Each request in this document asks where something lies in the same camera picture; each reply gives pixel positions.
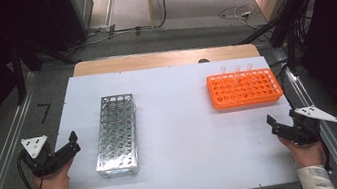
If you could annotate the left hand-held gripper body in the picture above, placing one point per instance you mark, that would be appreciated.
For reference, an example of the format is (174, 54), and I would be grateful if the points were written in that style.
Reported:
(34, 146)

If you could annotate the black metal stand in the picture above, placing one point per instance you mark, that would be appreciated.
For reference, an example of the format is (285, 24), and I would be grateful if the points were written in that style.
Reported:
(287, 22)
(18, 73)

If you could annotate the person's right hand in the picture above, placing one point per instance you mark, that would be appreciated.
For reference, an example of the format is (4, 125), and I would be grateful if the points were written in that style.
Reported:
(307, 154)

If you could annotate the orange test tube rack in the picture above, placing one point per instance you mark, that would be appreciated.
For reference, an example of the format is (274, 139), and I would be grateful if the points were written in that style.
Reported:
(245, 91)

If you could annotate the black cabinet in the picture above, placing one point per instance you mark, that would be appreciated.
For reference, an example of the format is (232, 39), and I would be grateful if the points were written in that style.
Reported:
(70, 18)

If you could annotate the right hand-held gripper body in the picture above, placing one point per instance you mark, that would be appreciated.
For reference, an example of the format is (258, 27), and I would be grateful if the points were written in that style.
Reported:
(306, 131)

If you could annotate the white board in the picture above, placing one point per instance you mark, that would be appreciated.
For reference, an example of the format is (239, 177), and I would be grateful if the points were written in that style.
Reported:
(179, 133)

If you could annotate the dark round grommet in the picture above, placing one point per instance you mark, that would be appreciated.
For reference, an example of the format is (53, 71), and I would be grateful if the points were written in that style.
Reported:
(203, 60)

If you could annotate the clear test tube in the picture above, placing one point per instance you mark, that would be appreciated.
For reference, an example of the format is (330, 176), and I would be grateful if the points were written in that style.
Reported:
(237, 70)
(249, 67)
(223, 70)

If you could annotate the metal test tube rack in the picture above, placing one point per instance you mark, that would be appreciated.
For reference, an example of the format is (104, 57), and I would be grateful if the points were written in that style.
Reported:
(117, 136)

